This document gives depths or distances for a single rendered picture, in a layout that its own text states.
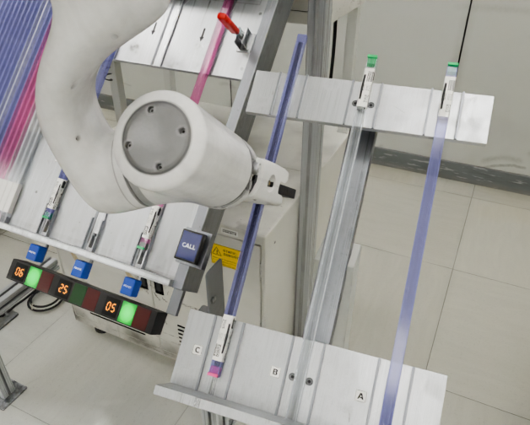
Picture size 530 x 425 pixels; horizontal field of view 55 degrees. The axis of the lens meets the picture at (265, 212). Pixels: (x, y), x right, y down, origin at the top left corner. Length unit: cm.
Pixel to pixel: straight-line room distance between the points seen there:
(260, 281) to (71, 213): 46
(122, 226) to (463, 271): 151
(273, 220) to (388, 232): 116
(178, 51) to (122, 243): 38
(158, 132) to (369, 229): 191
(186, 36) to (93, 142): 58
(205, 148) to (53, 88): 13
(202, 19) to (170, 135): 64
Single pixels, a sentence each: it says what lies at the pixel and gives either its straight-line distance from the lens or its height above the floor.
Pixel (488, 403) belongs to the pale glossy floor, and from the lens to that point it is 172.
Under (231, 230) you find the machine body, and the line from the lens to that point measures 117.
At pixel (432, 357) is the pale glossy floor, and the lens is 178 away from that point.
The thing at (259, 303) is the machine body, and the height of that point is 41.
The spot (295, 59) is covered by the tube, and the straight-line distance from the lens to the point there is 79.
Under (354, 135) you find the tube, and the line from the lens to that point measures 72.
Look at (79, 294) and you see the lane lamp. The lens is 99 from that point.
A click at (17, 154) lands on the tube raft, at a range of 113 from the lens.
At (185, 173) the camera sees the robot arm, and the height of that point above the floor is 109.
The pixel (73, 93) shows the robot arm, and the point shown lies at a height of 114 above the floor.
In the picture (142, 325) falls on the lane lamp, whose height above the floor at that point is 65.
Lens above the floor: 128
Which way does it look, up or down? 33 degrees down
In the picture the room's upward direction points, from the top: straight up
